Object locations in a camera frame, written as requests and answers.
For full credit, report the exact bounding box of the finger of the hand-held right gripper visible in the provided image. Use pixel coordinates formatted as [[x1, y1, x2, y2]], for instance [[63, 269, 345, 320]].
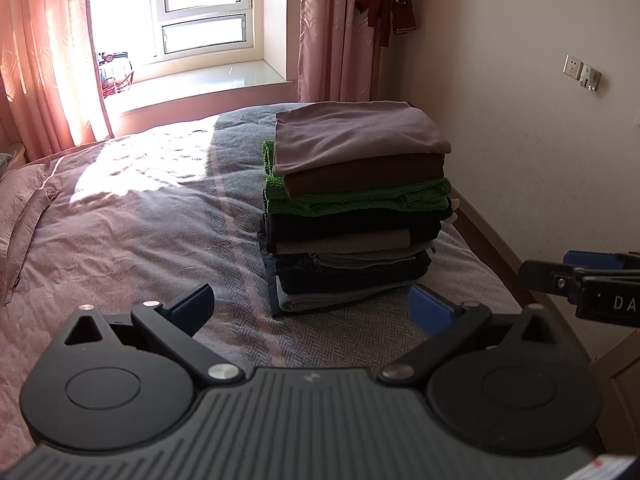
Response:
[[518, 258, 640, 304], [563, 250, 640, 270]]

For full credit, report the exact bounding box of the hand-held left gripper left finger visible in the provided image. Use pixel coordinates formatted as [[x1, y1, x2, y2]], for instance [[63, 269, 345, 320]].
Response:
[[62, 282, 246, 388]]

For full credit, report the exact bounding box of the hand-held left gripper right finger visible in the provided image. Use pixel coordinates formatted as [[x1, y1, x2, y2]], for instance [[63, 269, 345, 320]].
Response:
[[376, 283, 558, 388]]

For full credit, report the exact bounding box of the mauve shirt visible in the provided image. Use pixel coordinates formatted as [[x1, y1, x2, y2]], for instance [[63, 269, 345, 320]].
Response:
[[274, 101, 453, 177]]

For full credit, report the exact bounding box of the stack of folded clothes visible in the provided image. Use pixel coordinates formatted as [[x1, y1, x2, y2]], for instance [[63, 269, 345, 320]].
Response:
[[262, 140, 455, 318]]

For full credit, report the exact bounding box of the pink textured bedspread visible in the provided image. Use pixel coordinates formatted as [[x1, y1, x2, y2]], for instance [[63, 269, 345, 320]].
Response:
[[0, 120, 281, 471]]

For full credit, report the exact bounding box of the mauve pillow with dark tag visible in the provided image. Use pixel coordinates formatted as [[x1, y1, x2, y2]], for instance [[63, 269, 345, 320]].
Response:
[[0, 162, 61, 307]]

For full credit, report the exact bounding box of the pale stone windowsill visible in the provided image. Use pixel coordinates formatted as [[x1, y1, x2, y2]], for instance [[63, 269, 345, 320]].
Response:
[[102, 57, 297, 117]]

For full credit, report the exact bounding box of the pink curtain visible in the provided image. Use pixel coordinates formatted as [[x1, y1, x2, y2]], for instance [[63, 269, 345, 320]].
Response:
[[297, 0, 387, 106], [0, 0, 115, 161]]

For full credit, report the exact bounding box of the white framed window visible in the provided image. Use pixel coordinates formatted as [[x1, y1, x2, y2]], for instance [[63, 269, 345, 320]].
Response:
[[85, 0, 266, 68]]

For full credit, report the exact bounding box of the dark red hanging garment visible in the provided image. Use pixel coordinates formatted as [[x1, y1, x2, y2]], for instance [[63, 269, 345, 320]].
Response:
[[355, 0, 418, 49]]

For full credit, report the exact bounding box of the wooden bed frame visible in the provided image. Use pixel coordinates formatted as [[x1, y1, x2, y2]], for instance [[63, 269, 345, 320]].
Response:
[[451, 195, 603, 363]]

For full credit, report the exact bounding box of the white wall socket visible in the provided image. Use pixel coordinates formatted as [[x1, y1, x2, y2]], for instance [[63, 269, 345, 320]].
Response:
[[580, 65, 603, 92]]

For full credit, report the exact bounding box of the red black wire basket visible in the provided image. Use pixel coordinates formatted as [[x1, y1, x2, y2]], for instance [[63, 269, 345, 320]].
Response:
[[97, 51, 136, 97]]

